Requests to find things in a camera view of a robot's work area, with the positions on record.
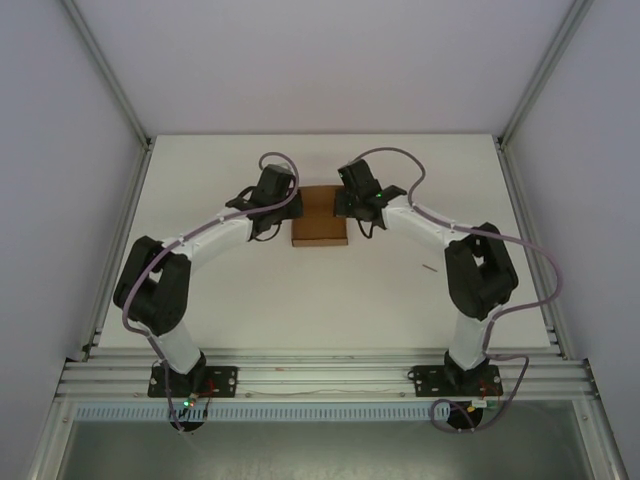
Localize brown cardboard paper box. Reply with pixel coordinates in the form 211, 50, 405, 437
291, 185, 349, 248

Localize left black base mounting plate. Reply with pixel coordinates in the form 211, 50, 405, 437
147, 365, 239, 399

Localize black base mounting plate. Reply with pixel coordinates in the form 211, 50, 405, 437
147, 365, 239, 399
407, 364, 503, 399

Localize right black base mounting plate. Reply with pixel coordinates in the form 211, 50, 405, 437
407, 364, 503, 399

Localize aluminium table side rail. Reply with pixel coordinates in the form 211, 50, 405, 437
496, 142, 569, 359
79, 142, 154, 362

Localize aluminium mounting rail beam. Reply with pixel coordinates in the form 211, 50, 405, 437
54, 348, 599, 402

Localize aluminium frame post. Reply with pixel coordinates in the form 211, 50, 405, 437
62, 0, 152, 147
498, 0, 595, 147

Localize slotted grey cable duct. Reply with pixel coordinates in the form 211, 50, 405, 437
74, 405, 474, 422

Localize black round cable grommet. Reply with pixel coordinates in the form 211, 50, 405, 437
446, 402, 485, 432
169, 418, 206, 435

